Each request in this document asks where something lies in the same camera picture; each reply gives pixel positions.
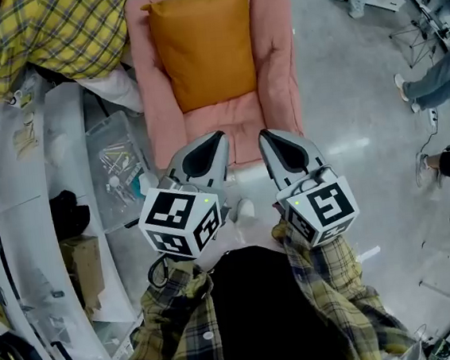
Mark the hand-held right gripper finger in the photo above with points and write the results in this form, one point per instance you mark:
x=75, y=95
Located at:
x=314, y=155
x=268, y=158

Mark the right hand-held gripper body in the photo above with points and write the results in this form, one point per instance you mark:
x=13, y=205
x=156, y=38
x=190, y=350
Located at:
x=331, y=204

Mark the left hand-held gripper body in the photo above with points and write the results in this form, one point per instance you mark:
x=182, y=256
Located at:
x=168, y=213

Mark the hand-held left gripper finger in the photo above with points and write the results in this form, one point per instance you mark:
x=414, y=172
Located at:
x=175, y=162
x=224, y=171

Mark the orange cushion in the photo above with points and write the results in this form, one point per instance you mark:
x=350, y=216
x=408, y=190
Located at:
x=203, y=49

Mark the person's right forearm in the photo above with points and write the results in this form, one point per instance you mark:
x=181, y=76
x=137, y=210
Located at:
x=340, y=283

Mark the person's left forearm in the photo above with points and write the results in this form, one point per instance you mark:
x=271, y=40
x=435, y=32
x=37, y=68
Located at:
x=171, y=312

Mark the person's white shoe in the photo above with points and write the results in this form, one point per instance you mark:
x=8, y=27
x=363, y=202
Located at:
x=243, y=211

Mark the clear plastic storage bin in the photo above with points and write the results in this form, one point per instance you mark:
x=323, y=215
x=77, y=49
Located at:
x=119, y=162

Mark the person's legs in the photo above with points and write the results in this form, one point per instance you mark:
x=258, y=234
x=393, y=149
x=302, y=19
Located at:
x=251, y=236

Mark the brown cardboard box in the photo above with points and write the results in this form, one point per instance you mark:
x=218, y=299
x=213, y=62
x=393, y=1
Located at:
x=82, y=270

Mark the pink padded armchair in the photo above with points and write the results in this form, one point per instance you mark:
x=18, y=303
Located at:
x=275, y=50

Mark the person's torso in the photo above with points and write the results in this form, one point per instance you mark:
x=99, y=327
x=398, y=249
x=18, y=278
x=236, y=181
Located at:
x=270, y=310

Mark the white power strip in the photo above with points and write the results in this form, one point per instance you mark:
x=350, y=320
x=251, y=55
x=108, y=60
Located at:
x=433, y=117

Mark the white shelving unit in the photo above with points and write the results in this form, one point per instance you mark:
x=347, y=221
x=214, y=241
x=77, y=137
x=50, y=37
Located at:
x=21, y=220

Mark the black tripod stand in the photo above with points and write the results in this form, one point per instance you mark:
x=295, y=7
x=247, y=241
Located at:
x=414, y=43

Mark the pile of beige wooden pieces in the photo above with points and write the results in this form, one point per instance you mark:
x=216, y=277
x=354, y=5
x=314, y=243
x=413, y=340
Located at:
x=25, y=136

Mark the white mug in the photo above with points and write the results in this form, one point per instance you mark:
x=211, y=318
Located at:
x=20, y=98

